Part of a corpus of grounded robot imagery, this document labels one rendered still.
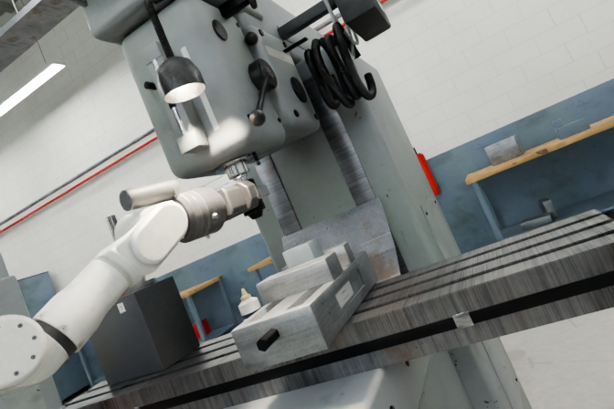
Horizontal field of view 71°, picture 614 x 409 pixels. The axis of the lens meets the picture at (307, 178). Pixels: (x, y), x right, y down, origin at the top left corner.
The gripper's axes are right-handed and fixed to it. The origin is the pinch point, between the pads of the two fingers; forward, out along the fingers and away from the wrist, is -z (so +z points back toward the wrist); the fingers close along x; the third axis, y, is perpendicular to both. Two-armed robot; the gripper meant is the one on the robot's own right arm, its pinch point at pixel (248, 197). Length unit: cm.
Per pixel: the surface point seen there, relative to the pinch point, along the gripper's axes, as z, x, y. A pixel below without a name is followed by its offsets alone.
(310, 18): -33, -12, -38
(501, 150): -370, 38, 23
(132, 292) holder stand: 12.3, 33.3, 8.6
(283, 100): -13.2, -8.3, -17.2
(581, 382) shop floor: -142, -4, 123
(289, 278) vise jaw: 6.8, -8.1, 17.3
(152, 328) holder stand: 11.5, 32.6, 17.7
